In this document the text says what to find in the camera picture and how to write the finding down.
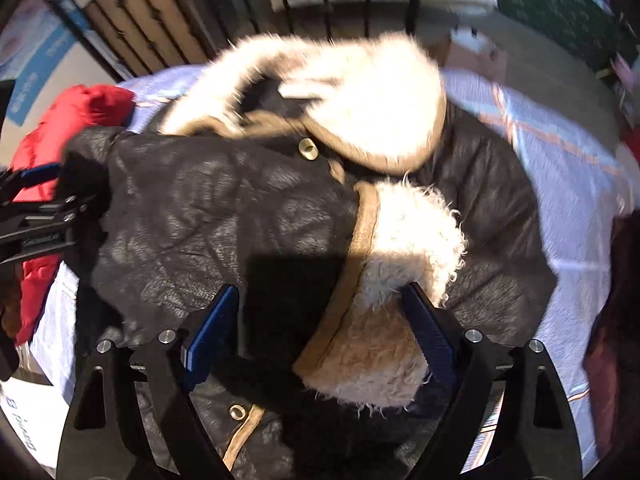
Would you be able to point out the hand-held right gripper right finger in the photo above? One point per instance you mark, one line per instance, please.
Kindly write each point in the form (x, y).
(431, 332)

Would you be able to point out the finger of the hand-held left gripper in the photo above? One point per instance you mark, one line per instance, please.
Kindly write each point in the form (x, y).
(60, 208)
(37, 174)

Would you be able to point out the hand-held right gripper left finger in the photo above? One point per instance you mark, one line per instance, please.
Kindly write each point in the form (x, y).
(210, 332)

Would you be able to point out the black quilted fleece-lined jacket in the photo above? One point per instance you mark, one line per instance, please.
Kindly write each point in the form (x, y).
(200, 210)

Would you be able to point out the red down jacket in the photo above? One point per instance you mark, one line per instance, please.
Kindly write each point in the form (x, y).
(85, 106)

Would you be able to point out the blue and white poster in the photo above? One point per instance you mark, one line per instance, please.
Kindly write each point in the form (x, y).
(35, 51)

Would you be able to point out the white printed box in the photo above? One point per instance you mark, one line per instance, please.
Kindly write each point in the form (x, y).
(30, 410)

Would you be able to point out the dark maroon clothing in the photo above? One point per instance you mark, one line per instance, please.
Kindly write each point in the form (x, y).
(616, 335)

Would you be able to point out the blue checked bedsheet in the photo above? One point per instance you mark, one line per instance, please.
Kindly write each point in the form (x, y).
(550, 185)

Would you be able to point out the wooden panel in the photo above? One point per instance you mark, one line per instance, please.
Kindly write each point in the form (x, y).
(150, 6)

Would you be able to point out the black iron railing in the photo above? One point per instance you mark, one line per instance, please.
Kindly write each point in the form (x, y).
(325, 5)

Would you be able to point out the green patterned wall cloth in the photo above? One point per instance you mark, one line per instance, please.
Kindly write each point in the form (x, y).
(550, 5)

